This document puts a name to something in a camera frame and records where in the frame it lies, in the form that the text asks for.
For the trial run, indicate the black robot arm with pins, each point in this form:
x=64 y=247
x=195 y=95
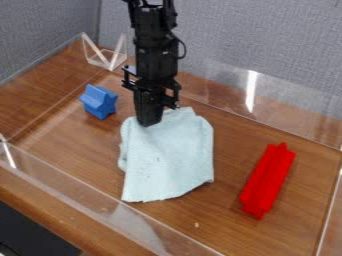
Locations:
x=151 y=78

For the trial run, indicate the clear acrylic right barrier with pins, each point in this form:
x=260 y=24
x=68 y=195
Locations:
x=328 y=214

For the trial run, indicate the clear acrylic front barrier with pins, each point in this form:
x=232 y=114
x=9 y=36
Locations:
x=80 y=213

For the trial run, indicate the red object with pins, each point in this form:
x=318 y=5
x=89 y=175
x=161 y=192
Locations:
x=264 y=182

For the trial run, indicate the light blue cloth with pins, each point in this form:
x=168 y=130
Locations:
x=165 y=158

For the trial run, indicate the clear acrylic barrier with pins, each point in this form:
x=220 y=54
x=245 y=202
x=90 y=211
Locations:
x=80 y=213
x=328 y=214
x=272 y=101

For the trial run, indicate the blue star-shaped block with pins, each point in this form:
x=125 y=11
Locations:
x=98 y=101

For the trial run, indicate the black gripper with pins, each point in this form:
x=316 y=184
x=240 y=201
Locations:
x=151 y=93

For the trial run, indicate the clear acrylic corner bracket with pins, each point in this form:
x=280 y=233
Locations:
x=104 y=58

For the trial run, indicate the clear acrylic back barrier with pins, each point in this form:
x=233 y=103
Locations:
x=272 y=101

